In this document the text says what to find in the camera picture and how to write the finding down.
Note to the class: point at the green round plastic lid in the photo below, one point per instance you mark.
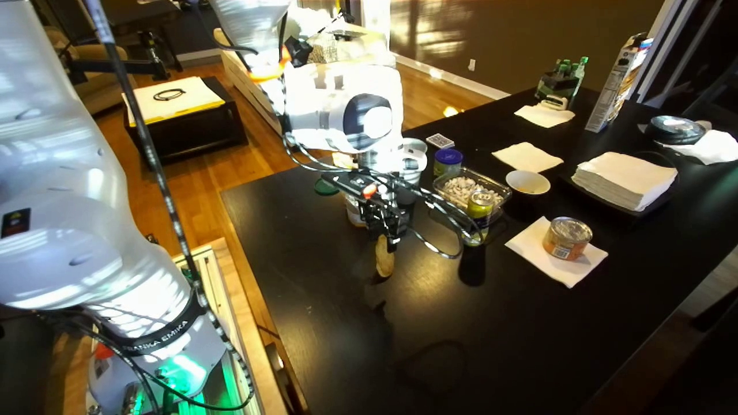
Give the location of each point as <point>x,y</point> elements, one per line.
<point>325,187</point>

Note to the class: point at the white wall outlet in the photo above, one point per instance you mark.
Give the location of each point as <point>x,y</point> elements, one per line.
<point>471,65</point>

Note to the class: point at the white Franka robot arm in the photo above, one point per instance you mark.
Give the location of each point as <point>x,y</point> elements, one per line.
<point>70,216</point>

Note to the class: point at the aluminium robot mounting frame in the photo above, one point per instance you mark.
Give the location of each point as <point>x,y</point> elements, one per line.
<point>232,325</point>

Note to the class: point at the open tin can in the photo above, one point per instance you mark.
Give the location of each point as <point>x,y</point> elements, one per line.
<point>568,238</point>

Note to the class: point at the clear plastic food container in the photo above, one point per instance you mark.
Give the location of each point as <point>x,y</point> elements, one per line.
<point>468,187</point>

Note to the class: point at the white crumpled paper napkin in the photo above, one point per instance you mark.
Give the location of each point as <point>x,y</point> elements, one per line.
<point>544,115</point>

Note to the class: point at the small white bowl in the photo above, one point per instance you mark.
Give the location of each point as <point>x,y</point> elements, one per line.
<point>527,183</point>

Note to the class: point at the green plastic bottles pack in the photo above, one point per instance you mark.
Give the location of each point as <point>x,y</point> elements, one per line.
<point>562,77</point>

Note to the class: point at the beige armchair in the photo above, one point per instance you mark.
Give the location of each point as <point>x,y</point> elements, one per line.
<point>93,84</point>

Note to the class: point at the white square paper napkin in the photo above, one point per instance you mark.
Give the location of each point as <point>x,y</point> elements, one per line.
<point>527,157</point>

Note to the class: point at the stack of white napkins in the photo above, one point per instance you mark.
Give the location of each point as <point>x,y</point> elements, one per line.
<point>624,178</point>

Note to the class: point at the black ottoman with yellow cushion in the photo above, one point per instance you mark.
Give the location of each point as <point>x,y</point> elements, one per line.
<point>180,116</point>

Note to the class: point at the orange round chip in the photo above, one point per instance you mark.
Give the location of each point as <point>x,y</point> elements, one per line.
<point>384,262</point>

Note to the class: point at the white paper cup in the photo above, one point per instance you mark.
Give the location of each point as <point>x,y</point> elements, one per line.
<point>416,157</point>

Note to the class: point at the glass cup on napkin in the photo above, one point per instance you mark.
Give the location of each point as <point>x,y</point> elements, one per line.
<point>554,266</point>

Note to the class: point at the playing card deck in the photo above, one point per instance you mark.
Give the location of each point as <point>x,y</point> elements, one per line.
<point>439,142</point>

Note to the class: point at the white cloth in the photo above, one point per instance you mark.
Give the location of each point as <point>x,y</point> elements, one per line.
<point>710,147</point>

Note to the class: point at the small jar with blue lid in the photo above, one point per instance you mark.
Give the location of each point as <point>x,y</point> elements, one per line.
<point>447,163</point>

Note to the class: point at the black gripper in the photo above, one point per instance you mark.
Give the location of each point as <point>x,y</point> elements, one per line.
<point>387,208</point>

